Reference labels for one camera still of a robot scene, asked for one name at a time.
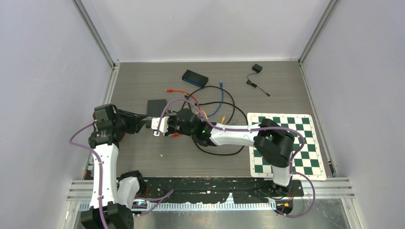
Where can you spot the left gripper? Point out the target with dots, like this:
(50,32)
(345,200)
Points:
(135,125)

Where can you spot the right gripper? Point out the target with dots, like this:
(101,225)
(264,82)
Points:
(168,131)

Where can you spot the plain black network switch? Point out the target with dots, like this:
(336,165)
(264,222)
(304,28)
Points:
(155,108)

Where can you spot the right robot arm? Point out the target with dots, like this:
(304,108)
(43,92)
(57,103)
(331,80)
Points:
(273,142)

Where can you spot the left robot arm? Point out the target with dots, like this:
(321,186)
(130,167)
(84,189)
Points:
(111,201)

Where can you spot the brown object at left edge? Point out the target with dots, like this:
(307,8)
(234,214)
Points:
(122,135)

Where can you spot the green white chessboard mat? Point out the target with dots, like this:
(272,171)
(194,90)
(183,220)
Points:
(307,161)

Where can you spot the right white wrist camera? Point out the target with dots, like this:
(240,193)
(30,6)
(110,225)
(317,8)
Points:
(159,125)

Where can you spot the black switch with blue ports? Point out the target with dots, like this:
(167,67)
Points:
(195,78)

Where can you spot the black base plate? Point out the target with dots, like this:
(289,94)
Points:
(212,190)

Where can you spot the black power adapter with cord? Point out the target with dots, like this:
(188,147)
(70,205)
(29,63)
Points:
(251,81)

